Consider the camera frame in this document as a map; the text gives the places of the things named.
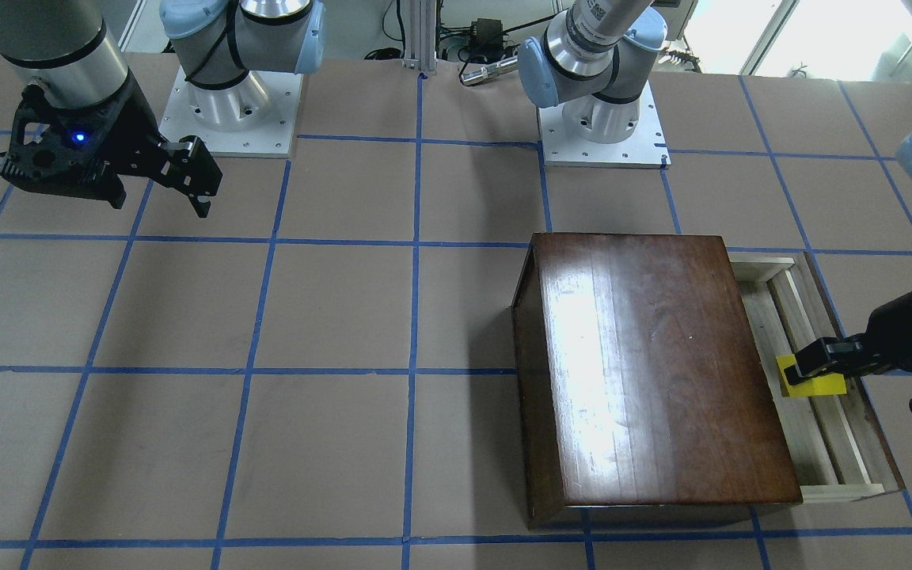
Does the silver metal cylinder tool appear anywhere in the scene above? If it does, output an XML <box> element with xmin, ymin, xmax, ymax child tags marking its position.
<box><xmin>459</xmin><ymin>55</ymin><xmax>519</xmax><ymax>87</ymax></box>

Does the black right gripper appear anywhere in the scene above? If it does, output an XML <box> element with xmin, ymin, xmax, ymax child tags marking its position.
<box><xmin>0</xmin><ymin>75</ymin><xmax>223</xmax><ymax>218</ymax></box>

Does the dark wooden drawer cabinet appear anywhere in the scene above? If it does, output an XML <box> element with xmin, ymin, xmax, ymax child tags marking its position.
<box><xmin>511</xmin><ymin>232</ymin><xmax>804</xmax><ymax>530</ymax></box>

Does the black power adapter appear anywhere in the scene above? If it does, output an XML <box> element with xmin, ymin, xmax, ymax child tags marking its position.
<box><xmin>467</xmin><ymin>17</ymin><xmax>504</xmax><ymax>59</ymax></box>

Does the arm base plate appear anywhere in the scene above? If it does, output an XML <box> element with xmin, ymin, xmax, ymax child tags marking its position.
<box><xmin>537</xmin><ymin>82</ymin><xmax>672</xmax><ymax>169</ymax></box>
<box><xmin>159</xmin><ymin>69</ymin><xmax>306</xmax><ymax>159</ymax></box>

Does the aluminium frame post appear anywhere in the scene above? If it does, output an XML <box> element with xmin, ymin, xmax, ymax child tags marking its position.
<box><xmin>396</xmin><ymin>1</ymin><xmax>439</xmax><ymax>77</ymax></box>

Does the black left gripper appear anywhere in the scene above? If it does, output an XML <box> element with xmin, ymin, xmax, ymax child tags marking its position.
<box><xmin>788</xmin><ymin>291</ymin><xmax>912</xmax><ymax>386</ymax></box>

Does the light wooden drawer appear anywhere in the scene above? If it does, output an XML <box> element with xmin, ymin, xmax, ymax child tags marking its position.
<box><xmin>730</xmin><ymin>252</ymin><xmax>904</xmax><ymax>504</ymax></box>

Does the yellow block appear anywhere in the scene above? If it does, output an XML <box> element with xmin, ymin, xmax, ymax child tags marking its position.
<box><xmin>776</xmin><ymin>354</ymin><xmax>848</xmax><ymax>397</ymax></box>

